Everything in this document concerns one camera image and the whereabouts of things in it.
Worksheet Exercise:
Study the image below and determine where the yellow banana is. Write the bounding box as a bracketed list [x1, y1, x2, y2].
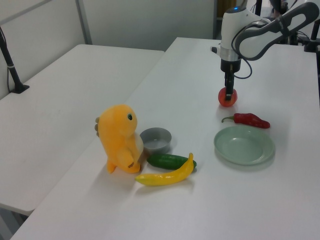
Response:
[134, 152, 195, 187]

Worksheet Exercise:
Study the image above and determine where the white side table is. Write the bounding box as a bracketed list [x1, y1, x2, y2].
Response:
[0, 44, 166, 217]

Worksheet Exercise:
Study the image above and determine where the red chili pepper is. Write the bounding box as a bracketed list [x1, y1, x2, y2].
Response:
[221, 112, 271, 130]

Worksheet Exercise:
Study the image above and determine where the brown wooden panel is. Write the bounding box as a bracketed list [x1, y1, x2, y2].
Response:
[216, 0, 226, 19]

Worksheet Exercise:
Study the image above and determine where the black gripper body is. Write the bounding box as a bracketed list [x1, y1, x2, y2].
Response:
[219, 58, 242, 75]

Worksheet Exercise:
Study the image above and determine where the grey round bowl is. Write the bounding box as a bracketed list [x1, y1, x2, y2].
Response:
[139, 127, 173, 155]

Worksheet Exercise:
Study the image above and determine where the red apple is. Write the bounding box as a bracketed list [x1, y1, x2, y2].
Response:
[217, 86, 238, 108]

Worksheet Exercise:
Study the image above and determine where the black clamp stand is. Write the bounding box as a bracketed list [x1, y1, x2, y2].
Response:
[303, 21, 320, 53]

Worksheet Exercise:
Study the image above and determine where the black camera stand pole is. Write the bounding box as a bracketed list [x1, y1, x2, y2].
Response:
[0, 26, 30, 95]

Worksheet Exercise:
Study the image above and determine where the black metal equipment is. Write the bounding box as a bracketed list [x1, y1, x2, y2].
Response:
[284, 31, 305, 46]

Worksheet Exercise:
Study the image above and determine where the pale green plate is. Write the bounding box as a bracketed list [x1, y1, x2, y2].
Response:
[213, 125, 276, 166]

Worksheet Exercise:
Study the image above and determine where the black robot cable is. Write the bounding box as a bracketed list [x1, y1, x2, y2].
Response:
[230, 19, 270, 80]

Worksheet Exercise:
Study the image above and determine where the green cucumber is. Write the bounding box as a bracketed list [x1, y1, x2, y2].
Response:
[146, 153, 198, 171]

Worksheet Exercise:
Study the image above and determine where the orange plush dinosaur toy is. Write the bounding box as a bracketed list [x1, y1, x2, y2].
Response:
[94, 104, 145, 175]

